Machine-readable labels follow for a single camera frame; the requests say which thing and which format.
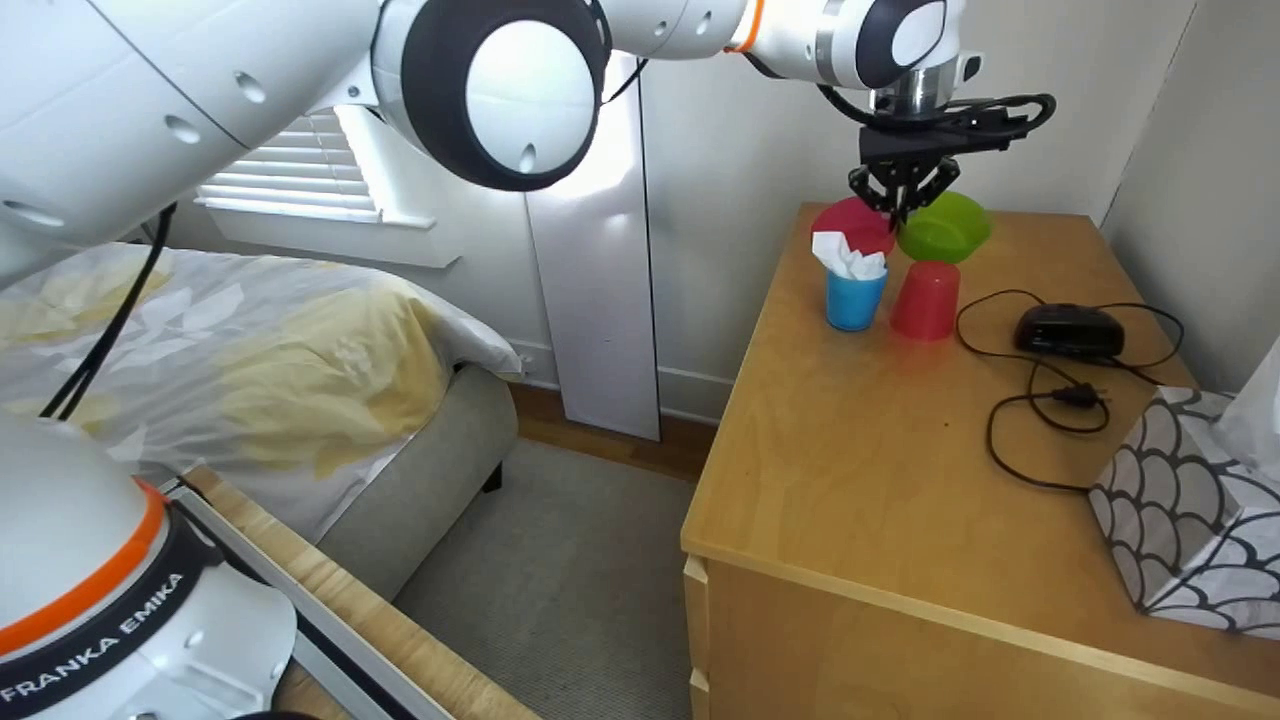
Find pink plastic bowl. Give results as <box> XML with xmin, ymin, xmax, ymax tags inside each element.
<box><xmin>812</xmin><ymin>196</ymin><xmax>898</xmax><ymax>256</ymax></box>

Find bed with yellow-white sheet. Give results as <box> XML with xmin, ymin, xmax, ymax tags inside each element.
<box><xmin>0</xmin><ymin>243</ymin><xmax>521</xmax><ymax>596</ymax></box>

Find wooden dresser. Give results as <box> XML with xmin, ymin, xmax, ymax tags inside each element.
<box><xmin>684</xmin><ymin>230</ymin><xmax>1280</xmax><ymax>720</ymax></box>

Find white tissue in box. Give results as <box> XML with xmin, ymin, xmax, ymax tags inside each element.
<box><xmin>1215</xmin><ymin>340</ymin><xmax>1280</xmax><ymax>479</ymax></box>

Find scale-patterned tissue box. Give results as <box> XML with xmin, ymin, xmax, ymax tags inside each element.
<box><xmin>1088</xmin><ymin>388</ymin><xmax>1280</xmax><ymax>638</ymax></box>

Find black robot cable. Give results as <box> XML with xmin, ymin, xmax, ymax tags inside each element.
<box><xmin>36</xmin><ymin>200</ymin><xmax>184</xmax><ymax>424</ymax></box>

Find white window blinds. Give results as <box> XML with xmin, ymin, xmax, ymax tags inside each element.
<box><xmin>198</xmin><ymin>105</ymin><xmax>432</xmax><ymax>228</ymax></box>

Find black computer mouse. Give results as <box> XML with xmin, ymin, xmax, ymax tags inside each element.
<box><xmin>1014</xmin><ymin>302</ymin><xmax>1123</xmax><ymax>360</ymax></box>

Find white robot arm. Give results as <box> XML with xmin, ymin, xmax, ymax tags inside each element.
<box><xmin>0</xmin><ymin>0</ymin><xmax>1055</xmax><ymax>284</ymax></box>

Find white leaning board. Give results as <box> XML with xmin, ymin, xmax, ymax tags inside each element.
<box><xmin>525</xmin><ymin>57</ymin><xmax>660</xmax><ymax>441</ymax></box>

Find green plastic bowl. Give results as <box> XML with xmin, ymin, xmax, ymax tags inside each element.
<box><xmin>902</xmin><ymin>193</ymin><xmax>993</xmax><ymax>265</ymax></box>

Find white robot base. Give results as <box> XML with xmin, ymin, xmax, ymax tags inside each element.
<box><xmin>0</xmin><ymin>416</ymin><xmax>296</xmax><ymax>720</ymax></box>

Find wooden robot table edge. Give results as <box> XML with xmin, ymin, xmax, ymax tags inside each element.
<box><xmin>163</xmin><ymin>468</ymin><xmax>538</xmax><ymax>720</ymax></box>

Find blue plastic cup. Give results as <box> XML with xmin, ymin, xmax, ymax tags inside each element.
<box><xmin>825</xmin><ymin>275</ymin><xmax>888</xmax><ymax>332</ymax></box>

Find red plastic cup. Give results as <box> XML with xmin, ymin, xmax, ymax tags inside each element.
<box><xmin>893</xmin><ymin>265</ymin><xmax>960</xmax><ymax>340</ymax></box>

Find white crumpled tissue in cup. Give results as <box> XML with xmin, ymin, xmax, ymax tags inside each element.
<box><xmin>812</xmin><ymin>230</ymin><xmax>888</xmax><ymax>281</ymax></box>

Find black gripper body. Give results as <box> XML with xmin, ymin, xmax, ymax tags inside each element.
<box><xmin>853</xmin><ymin>90</ymin><xmax>1055</xmax><ymax>200</ymax></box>

